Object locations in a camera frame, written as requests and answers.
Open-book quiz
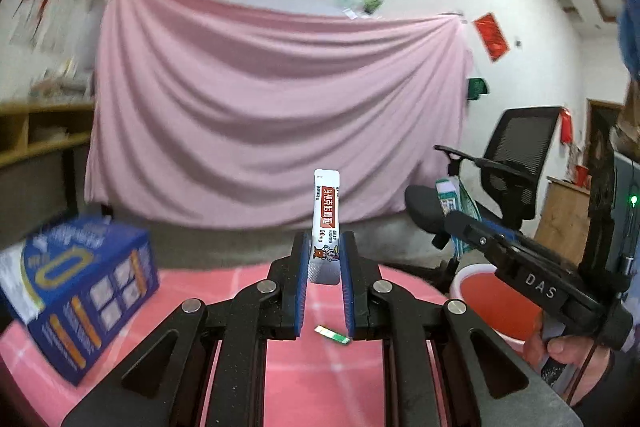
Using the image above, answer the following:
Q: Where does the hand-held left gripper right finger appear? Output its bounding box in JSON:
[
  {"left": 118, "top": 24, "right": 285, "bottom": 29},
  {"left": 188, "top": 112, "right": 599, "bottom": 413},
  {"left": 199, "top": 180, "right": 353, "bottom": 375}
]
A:
[{"left": 340, "top": 231, "right": 583, "bottom": 427}]

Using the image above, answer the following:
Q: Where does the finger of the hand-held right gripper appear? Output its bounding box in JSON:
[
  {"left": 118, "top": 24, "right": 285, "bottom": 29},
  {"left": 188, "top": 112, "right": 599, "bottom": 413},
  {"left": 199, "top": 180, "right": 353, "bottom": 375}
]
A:
[
  {"left": 477, "top": 218, "right": 581, "bottom": 270},
  {"left": 445, "top": 211, "right": 521, "bottom": 268}
]

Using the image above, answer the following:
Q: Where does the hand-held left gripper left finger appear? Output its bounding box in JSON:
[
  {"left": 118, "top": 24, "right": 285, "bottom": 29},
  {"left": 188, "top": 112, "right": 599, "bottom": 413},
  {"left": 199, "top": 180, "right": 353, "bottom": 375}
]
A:
[{"left": 60, "top": 229, "right": 311, "bottom": 427}]

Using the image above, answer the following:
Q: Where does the white and green sachet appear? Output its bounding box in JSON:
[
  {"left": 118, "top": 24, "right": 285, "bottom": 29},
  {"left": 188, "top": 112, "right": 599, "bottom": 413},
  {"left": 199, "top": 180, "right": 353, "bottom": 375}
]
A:
[{"left": 434, "top": 177, "right": 483, "bottom": 265}]

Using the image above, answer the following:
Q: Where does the red plastic bowl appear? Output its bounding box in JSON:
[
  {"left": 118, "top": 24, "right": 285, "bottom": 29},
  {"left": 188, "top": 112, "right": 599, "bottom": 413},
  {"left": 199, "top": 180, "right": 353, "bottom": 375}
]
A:
[{"left": 450, "top": 263, "right": 546, "bottom": 348}]

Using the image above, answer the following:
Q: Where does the white and red stick sachet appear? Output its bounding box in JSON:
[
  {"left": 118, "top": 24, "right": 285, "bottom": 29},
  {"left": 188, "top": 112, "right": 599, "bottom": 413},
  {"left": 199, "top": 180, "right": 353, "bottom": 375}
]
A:
[{"left": 308, "top": 169, "right": 342, "bottom": 286}]

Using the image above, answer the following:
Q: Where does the person's right forearm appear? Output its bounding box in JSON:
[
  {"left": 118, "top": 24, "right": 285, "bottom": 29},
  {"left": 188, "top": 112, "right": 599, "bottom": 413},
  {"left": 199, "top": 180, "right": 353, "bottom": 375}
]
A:
[{"left": 575, "top": 352, "right": 640, "bottom": 427}]

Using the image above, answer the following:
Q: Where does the person's right hand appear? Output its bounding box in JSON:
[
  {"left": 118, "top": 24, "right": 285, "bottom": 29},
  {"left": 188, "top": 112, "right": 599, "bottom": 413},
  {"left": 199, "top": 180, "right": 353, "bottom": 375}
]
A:
[{"left": 522, "top": 332, "right": 613, "bottom": 403}]

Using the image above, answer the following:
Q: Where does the small green white sachet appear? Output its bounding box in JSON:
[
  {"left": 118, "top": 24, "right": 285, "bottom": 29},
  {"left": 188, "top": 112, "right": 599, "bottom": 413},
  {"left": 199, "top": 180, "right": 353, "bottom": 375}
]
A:
[{"left": 314, "top": 326, "right": 351, "bottom": 347}]

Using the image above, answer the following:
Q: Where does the pink checked tablecloth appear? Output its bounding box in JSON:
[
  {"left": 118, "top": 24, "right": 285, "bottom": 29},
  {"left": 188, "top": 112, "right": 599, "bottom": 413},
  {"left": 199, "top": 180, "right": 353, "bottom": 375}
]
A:
[{"left": 0, "top": 263, "right": 451, "bottom": 427}]

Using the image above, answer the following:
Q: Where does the wooden cabinet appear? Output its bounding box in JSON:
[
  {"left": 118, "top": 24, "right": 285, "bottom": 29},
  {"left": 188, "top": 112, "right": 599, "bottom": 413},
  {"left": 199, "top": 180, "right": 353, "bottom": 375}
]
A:
[{"left": 532, "top": 176, "right": 593, "bottom": 253}]

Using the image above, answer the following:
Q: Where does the black mesh office chair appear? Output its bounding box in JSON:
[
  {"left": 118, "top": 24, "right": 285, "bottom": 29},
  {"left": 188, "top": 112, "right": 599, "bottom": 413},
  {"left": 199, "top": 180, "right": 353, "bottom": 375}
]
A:
[{"left": 404, "top": 106, "right": 563, "bottom": 288}]

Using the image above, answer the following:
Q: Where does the wooden door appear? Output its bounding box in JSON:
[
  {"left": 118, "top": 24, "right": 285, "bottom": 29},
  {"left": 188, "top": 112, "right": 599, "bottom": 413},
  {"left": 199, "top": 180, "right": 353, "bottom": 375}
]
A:
[{"left": 586, "top": 99, "right": 626, "bottom": 168}]

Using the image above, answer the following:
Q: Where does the pink hanging cloth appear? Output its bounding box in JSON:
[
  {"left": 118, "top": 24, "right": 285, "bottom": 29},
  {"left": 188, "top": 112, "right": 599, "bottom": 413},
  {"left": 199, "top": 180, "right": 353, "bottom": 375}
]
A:
[{"left": 84, "top": 0, "right": 476, "bottom": 228}]

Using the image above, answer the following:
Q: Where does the red paper square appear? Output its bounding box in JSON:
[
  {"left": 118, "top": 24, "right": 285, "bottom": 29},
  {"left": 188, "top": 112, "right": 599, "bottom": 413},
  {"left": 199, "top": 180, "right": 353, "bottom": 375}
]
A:
[{"left": 472, "top": 13, "right": 511, "bottom": 62}]

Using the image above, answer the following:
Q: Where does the blue cardboard box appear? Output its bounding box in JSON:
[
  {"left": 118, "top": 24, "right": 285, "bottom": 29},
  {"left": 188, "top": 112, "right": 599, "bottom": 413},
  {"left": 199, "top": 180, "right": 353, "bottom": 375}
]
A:
[{"left": 0, "top": 214, "right": 161, "bottom": 387}]

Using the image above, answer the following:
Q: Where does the blue patterned curtain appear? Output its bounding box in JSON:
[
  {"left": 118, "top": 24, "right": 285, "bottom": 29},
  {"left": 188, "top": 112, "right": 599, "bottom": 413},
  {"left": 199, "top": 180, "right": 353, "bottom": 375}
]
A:
[{"left": 607, "top": 0, "right": 640, "bottom": 82}]

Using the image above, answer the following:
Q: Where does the wooden shelf unit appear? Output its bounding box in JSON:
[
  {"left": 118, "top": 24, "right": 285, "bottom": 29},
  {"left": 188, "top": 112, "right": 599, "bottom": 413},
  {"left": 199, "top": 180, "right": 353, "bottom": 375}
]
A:
[{"left": 0, "top": 99, "right": 96, "bottom": 228}]

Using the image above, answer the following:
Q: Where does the stack of papers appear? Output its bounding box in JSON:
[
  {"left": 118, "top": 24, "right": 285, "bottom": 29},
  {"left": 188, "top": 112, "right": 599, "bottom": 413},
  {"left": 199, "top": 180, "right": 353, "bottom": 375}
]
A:
[{"left": 27, "top": 57, "right": 96, "bottom": 100}]

